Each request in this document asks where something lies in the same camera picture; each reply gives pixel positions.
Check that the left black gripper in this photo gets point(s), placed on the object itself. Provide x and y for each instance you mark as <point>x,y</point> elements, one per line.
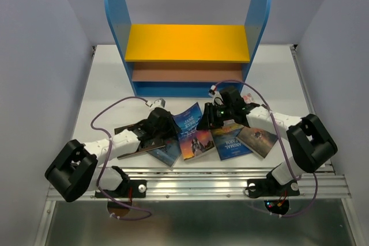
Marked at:
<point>173,128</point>

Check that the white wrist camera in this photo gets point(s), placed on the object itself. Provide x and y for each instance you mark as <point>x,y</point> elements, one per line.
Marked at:
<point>158,103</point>
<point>215,95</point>

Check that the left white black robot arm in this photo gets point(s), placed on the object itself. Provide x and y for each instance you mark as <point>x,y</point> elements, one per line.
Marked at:
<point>73,171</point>

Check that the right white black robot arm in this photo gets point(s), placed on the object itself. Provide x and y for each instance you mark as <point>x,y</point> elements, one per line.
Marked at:
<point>311,144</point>

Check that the blue and yellow bookshelf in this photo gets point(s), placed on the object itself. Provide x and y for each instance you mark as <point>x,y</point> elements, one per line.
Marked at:
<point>174,60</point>

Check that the Jane Eyre book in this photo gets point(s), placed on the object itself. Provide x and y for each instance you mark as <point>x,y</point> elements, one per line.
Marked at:
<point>193,143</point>

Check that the aluminium mounting rail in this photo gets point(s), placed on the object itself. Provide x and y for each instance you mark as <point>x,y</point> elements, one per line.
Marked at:
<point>228,184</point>

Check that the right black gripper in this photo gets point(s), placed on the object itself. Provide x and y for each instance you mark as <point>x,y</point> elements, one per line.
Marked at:
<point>208,121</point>

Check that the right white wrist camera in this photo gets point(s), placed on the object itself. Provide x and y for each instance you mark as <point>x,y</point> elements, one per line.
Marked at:
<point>215,95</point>

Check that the Little Women book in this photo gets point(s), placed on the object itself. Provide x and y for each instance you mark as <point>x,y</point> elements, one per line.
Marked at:
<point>248,99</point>

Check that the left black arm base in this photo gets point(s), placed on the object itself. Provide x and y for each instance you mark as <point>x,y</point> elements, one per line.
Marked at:
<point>125,188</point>

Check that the Animal Farm book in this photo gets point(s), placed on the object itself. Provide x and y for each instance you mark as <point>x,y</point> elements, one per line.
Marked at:
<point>227,144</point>

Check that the Three Days to See book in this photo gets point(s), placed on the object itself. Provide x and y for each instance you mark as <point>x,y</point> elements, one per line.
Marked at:
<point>125,143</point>

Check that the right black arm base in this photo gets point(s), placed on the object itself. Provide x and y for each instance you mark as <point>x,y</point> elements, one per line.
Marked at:
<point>256,188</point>

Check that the Nineteen Eighty-Four book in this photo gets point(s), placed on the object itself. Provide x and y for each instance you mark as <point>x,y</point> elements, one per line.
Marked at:
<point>168,154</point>

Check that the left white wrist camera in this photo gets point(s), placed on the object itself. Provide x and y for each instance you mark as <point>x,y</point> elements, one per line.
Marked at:
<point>158,103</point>

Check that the A Tale of Two Cities book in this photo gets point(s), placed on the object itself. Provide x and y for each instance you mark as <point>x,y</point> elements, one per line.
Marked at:
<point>259,141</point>

